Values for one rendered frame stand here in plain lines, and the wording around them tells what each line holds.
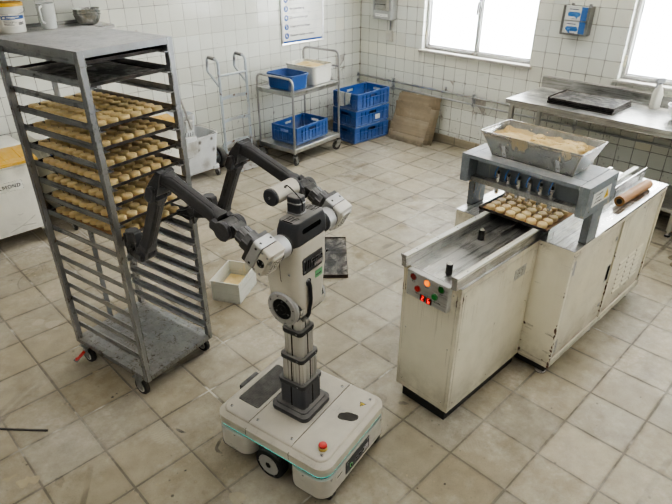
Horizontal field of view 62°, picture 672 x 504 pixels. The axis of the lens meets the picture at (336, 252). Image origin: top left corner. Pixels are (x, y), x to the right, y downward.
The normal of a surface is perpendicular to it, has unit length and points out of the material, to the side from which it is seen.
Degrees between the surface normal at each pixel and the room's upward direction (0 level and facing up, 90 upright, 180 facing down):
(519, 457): 0
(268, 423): 0
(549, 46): 90
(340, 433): 0
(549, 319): 90
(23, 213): 94
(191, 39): 90
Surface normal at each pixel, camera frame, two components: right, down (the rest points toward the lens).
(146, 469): 0.00, -0.87
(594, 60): -0.71, 0.34
